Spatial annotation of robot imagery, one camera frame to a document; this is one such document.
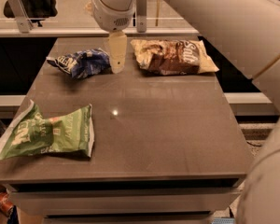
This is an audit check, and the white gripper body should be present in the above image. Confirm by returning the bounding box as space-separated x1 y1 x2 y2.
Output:
91 0 136 32

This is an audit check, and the blue chip bag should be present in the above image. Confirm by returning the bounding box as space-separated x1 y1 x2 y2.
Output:
47 49 111 79

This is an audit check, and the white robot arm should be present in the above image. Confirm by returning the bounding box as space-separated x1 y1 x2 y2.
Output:
91 0 280 224

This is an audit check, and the brown salt chip bag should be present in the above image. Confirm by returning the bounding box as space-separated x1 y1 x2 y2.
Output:
131 39 218 76

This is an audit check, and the green jalapeno chip bag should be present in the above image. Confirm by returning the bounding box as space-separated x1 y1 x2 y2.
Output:
0 101 94 160

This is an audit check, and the glass railing panel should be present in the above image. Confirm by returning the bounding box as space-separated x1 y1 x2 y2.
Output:
0 0 197 30

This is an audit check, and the grey drawer cabinet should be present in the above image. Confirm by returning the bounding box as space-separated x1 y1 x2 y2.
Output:
7 179 241 224

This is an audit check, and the red soda can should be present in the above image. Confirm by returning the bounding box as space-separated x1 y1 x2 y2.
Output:
0 192 14 217

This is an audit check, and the middle metal railing bracket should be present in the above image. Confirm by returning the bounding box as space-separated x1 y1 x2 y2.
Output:
134 0 147 33

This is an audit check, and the metal railing bracket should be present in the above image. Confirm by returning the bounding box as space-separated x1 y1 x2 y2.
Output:
7 0 33 33
134 0 147 33

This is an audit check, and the left metal railing bracket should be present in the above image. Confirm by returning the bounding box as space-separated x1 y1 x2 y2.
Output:
7 0 33 33

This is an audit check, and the black floor cable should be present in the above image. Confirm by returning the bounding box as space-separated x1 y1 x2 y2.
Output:
245 139 265 148

